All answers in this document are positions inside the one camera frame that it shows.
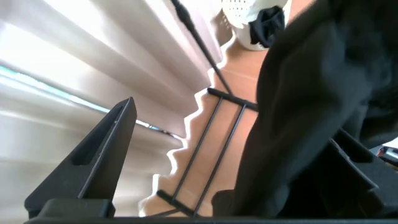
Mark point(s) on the beige curtain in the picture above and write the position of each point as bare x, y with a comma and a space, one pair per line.
93, 46

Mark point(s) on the white laundry basket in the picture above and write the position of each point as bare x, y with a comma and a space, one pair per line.
239, 15

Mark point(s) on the black garment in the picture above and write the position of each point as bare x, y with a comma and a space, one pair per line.
267, 28

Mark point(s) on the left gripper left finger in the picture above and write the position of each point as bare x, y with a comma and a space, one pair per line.
102, 161

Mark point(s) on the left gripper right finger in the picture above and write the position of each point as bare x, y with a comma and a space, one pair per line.
351, 186

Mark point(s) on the black clothes rack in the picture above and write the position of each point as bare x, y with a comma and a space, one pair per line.
231, 98

